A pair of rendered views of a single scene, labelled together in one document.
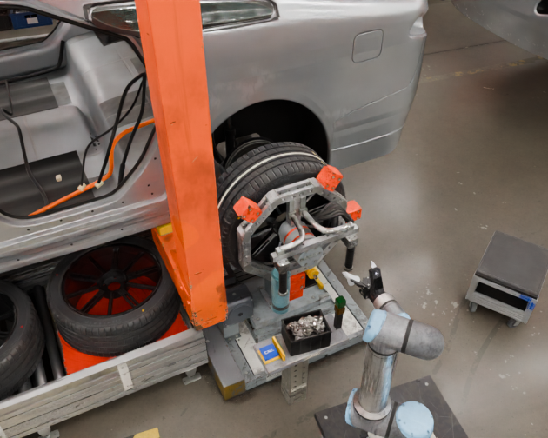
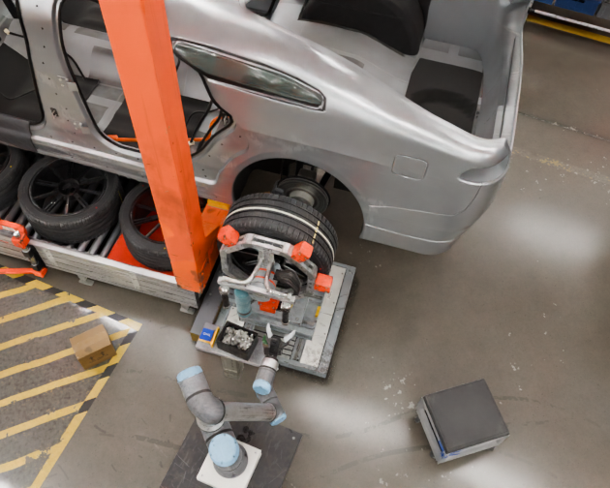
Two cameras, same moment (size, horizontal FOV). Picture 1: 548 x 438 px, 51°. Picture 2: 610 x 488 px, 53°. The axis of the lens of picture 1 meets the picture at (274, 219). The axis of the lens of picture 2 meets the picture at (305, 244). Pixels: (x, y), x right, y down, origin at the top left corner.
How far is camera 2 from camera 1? 1.83 m
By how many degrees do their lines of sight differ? 28
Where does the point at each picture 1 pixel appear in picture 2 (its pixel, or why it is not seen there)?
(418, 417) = (225, 449)
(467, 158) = (581, 297)
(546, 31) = not seen: outside the picture
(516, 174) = not seen: outside the picture
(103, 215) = not seen: hidden behind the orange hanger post
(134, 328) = (152, 256)
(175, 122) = (149, 165)
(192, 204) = (167, 215)
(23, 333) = (93, 213)
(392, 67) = (436, 194)
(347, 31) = (388, 148)
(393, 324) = (190, 383)
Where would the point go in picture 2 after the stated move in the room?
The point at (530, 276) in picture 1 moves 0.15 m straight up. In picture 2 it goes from (460, 434) to (467, 426)
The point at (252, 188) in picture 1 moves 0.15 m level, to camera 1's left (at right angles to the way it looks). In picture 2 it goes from (241, 223) to (222, 207)
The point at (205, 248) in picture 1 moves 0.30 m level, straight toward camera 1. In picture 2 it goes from (179, 244) to (142, 285)
